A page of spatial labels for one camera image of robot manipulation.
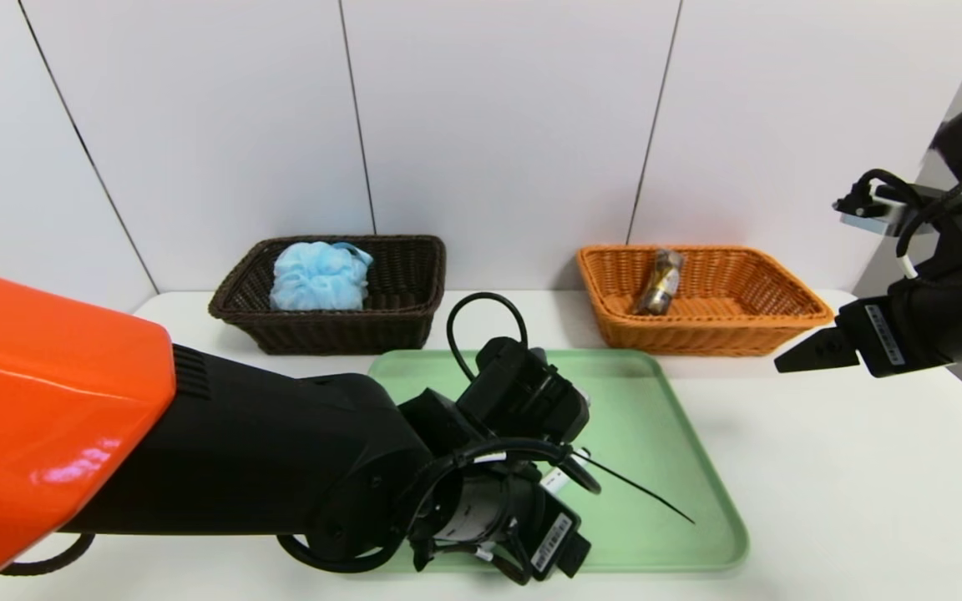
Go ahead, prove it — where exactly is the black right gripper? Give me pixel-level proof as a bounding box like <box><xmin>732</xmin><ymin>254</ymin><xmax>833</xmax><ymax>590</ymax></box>
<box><xmin>773</xmin><ymin>276</ymin><xmax>962</xmax><ymax>378</ymax></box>

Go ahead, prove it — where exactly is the chocolate candy packet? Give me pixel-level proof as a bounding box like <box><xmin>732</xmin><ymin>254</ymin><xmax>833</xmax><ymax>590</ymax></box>
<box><xmin>633</xmin><ymin>248</ymin><xmax>687</xmax><ymax>316</ymax></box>

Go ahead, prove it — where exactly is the light blue mesh bath sponge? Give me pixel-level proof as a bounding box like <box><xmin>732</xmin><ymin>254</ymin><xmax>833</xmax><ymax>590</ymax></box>
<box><xmin>269</xmin><ymin>241</ymin><xmax>374</xmax><ymax>312</ymax></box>

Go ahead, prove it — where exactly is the orange wicker basket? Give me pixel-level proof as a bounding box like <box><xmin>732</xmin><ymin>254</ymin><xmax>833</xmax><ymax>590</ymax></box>
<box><xmin>577</xmin><ymin>244</ymin><xmax>834</xmax><ymax>357</ymax></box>

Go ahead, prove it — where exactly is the dark brown wicker basket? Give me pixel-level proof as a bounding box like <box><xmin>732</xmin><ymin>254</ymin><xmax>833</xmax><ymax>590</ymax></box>
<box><xmin>208</xmin><ymin>235</ymin><xmax>448</xmax><ymax>356</ymax></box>

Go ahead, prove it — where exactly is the light green plastic tray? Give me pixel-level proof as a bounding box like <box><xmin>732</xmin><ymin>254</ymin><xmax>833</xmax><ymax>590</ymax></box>
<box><xmin>368</xmin><ymin>349</ymin><xmax>751</xmax><ymax>575</ymax></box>

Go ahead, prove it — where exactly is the thin black zip tie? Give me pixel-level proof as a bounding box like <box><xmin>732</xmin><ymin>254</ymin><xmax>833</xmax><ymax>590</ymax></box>
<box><xmin>573</xmin><ymin>451</ymin><xmax>696</xmax><ymax>525</ymax></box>

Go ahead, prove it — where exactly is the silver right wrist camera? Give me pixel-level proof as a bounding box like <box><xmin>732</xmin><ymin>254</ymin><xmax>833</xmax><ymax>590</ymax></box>
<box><xmin>833</xmin><ymin>184</ymin><xmax>916</xmax><ymax>237</ymax></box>

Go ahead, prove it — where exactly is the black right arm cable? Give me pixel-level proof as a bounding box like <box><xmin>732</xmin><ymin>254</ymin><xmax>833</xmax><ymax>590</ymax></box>
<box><xmin>853</xmin><ymin>159</ymin><xmax>962</xmax><ymax>280</ymax></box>

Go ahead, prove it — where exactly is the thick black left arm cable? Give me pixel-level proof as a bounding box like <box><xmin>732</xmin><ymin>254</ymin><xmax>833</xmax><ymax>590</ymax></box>
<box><xmin>397</xmin><ymin>292</ymin><xmax>603</xmax><ymax>577</ymax></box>

